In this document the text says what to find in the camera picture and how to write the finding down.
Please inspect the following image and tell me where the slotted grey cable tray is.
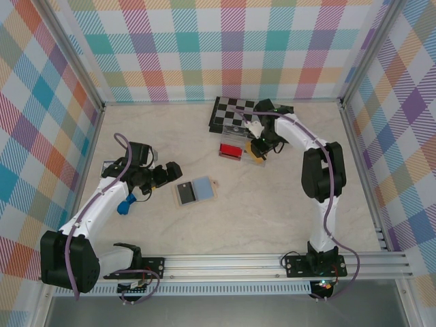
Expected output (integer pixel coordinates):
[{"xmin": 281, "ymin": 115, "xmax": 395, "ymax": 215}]
[{"xmin": 53, "ymin": 284, "xmax": 313, "ymax": 296}]

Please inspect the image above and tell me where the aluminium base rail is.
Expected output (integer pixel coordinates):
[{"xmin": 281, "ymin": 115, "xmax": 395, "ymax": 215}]
[{"xmin": 37, "ymin": 253, "xmax": 415, "ymax": 282}]

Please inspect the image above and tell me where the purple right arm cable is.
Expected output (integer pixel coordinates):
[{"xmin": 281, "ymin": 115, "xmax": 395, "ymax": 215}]
[{"xmin": 225, "ymin": 104, "xmax": 361, "ymax": 302}]

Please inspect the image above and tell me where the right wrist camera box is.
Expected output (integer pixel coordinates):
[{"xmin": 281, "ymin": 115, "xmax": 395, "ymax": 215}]
[{"xmin": 247, "ymin": 121, "xmax": 264, "ymax": 138}]

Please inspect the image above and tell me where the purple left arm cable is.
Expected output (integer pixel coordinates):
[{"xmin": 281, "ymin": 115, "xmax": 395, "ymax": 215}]
[{"xmin": 64, "ymin": 132, "xmax": 161, "ymax": 306}]

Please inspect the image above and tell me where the light blue card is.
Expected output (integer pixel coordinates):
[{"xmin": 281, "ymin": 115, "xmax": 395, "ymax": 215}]
[{"xmin": 191, "ymin": 176, "xmax": 216, "ymax": 201}]

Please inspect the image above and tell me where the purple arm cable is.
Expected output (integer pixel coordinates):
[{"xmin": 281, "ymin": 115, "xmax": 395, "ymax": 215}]
[
  {"xmin": 64, "ymin": 132, "xmax": 161, "ymax": 306},
  {"xmin": 225, "ymin": 104, "xmax": 361, "ymax": 302}
]

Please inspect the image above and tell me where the aluminium frame rail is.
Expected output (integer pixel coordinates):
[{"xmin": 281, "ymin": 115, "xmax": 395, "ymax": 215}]
[
  {"xmin": 59, "ymin": 105, "xmax": 106, "ymax": 256},
  {"xmin": 340, "ymin": 104, "xmax": 391, "ymax": 253}
]

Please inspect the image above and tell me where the blue plastic object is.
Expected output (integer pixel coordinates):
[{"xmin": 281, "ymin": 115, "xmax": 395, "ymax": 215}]
[{"xmin": 116, "ymin": 193, "xmax": 137, "ymax": 216}]

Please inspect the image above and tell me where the black and silver chessboard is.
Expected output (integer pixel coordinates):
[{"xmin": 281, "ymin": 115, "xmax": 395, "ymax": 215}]
[{"xmin": 206, "ymin": 96, "xmax": 293, "ymax": 144}]

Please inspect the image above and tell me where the beige card holder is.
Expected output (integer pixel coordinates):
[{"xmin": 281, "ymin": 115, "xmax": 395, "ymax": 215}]
[{"xmin": 172, "ymin": 175, "xmax": 219, "ymax": 208}]

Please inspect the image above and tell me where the dark grey credit card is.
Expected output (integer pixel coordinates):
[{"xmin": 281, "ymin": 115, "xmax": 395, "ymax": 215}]
[{"xmin": 176, "ymin": 182, "xmax": 198, "ymax": 205}]

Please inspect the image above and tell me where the gold card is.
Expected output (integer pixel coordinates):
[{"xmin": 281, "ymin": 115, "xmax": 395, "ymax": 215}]
[{"xmin": 245, "ymin": 142, "xmax": 262, "ymax": 160}]

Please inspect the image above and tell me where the clear acrylic card organiser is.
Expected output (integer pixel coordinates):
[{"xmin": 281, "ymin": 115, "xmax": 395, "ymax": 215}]
[{"xmin": 217, "ymin": 124, "xmax": 268, "ymax": 168}]

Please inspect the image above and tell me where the red card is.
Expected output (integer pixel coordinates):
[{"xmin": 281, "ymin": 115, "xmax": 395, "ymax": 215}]
[{"xmin": 219, "ymin": 143, "xmax": 243, "ymax": 158}]

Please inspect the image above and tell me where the aluminium frame post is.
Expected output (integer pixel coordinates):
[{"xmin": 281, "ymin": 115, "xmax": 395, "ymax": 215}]
[
  {"xmin": 339, "ymin": 0, "xmax": 411, "ymax": 110},
  {"xmin": 39, "ymin": 0, "xmax": 106, "ymax": 112}
]

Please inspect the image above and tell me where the small controller board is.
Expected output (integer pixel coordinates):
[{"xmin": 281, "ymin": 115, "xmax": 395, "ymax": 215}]
[
  {"xmin": 117, "ymin": 279, "xmax": 153, "ymax": 294},
  {"xmin": 311, "ymin": 279, "xmax": 337, "ymax": 293}
]

